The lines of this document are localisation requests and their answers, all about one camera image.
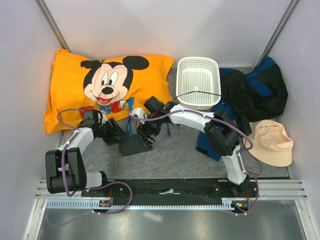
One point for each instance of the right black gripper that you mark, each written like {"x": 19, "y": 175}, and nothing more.
{"x": 146, "y": 127}

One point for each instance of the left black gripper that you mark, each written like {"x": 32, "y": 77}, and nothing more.
{"x": 115, "y": 132}

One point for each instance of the dark grey network switch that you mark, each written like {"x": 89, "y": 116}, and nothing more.
{"x": 132, "y": 144}

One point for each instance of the black power adapter brick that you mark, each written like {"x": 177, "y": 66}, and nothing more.
{"x": 244, "y": 124}

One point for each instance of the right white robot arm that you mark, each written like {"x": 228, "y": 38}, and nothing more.
{"x": 221, "y": 133}

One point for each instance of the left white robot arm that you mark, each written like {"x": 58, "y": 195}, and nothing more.
{"x": 64, "y": 166}

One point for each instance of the orange Mickey Mouse pillow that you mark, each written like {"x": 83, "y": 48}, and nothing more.
{"x": 113, "y": 86}

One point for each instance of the white perforated plastic basket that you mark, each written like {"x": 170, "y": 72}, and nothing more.
{"x": 198, "y": 85}

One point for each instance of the blue and black garment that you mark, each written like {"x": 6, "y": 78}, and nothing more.
{"x": 260, "y": 94}

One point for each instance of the beige bucket hat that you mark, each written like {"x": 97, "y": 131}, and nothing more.
{"x": 271, "y": 143}

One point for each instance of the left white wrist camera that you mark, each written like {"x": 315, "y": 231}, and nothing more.
{"x": 103, "y": 119}

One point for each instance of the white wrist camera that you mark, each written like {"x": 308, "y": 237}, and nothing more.
{"x": 103, "y": 119}
{"x": 140, "y": 114}

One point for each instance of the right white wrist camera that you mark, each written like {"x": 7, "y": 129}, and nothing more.
{"x": 140, "y": 114}

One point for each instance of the white slotted cable duct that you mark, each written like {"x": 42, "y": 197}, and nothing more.
{"x": 222, "y": 204}

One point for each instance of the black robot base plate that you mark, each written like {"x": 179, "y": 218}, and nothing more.
{"x": 174, "y": 190}

